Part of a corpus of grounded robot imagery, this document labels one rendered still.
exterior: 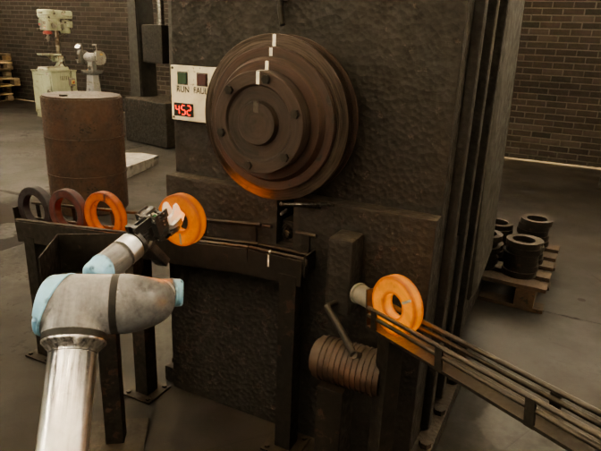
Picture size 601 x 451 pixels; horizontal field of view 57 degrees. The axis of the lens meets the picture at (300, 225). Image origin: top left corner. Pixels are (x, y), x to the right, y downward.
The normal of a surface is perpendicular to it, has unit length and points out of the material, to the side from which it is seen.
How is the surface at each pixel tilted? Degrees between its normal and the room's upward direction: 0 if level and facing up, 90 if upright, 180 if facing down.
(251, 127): 90
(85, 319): 54
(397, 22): 90
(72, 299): 46
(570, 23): 90
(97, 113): 90
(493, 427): 0
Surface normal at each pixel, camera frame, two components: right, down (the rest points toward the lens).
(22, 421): 0.03, -0.95
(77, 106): 0.24, 0.32
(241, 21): -0.45, 0.26
